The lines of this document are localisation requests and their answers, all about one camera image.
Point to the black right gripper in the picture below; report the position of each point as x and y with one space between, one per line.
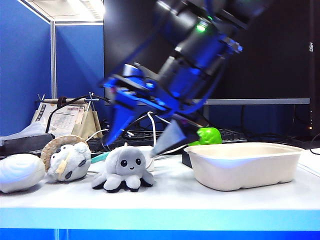
172 85

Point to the black monitor with HSD logo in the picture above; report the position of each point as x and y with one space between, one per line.
315 75

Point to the small black box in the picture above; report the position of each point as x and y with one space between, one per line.
186 158

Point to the teal pen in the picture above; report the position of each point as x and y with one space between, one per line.
100 158

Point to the grey plush octopus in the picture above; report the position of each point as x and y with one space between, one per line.
125 162

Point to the black keyboard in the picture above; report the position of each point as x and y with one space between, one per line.
232 136

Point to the large black monitor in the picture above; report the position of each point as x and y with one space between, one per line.
275 75

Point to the white plastic bag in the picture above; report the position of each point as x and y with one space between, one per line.
27 130

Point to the desk calendar on beige stand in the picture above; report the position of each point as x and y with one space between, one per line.
62 120

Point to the white paper lunch box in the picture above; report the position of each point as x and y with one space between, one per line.
240 167

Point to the green toy bell pepper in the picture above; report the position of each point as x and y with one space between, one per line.
211 136

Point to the grey plush animal straw hat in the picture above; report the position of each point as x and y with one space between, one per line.
70 160

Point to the white shell-shaped plush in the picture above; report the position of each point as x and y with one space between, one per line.
20 172

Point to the white power adapter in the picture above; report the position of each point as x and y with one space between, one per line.
151 163

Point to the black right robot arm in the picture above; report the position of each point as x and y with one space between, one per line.
200 37

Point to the flat black box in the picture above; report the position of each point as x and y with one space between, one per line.
25 143

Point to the aluminium partition post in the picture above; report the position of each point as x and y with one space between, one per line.
53 62

